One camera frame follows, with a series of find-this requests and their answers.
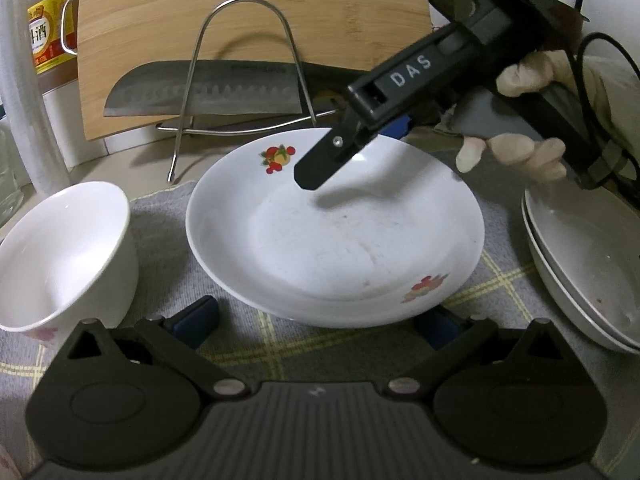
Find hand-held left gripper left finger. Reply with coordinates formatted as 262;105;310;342
50;296;253;402

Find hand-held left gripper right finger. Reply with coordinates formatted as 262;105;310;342
382;309;591;402

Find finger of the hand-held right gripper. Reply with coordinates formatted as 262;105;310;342
385;112;414;140
293;120;374;192

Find deep white fruit-print plate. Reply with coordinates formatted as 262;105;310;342
185;127;486;330

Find white bowl pink flowers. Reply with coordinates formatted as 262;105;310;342
0;180;140;344

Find large white fruit-print plate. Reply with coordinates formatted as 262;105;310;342
521;179;640;347

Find person's right hand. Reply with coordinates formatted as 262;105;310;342
456;49;640;185

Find checked table cloth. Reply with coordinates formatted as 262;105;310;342
0;125;640;461

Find steel kitchen knife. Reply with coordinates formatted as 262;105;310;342
103;59;361;119

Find tall plastic wrap roll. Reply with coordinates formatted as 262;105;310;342
0;0;46;201

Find brown jug yellow label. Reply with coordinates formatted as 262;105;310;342
27;0;84;97

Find black cable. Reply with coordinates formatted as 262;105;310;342
574;31;640;202

